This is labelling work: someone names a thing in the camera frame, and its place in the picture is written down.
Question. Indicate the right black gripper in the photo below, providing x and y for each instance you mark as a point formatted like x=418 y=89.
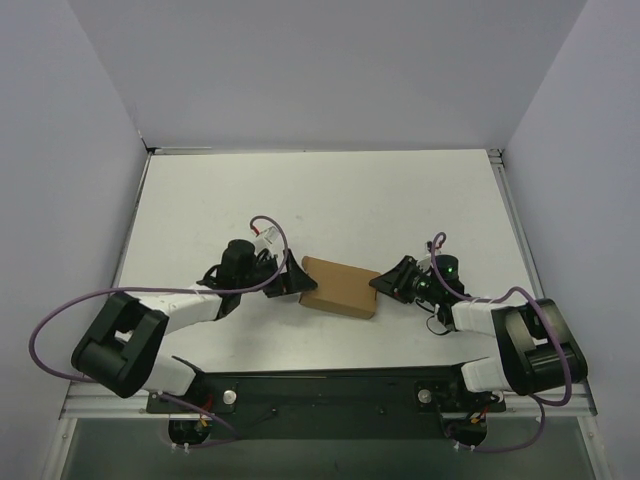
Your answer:
x=405 y=277

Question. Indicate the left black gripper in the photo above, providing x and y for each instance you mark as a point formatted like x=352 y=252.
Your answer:
x=279 y=273

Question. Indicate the brown cardboard paper box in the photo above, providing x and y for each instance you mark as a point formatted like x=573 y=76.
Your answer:
x=341 y=289

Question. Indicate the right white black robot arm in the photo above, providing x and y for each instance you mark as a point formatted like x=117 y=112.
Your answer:
x=538 y=355

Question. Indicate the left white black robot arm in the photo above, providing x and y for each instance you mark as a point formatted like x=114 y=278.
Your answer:
x=121 y=348

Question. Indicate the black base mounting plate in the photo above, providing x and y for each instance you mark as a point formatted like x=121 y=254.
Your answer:
x=398 y=403

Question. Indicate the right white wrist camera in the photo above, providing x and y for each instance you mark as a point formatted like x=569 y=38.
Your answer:
x=425 y=263

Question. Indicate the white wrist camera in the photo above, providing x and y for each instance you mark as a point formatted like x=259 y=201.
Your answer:
x=266 y=239
x=425 y=263

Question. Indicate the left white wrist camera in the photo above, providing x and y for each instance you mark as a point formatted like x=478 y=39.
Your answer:
x=266 y=239

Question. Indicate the aluminium table frame rail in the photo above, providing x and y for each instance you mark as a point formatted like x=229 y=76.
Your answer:
x=583 y=390

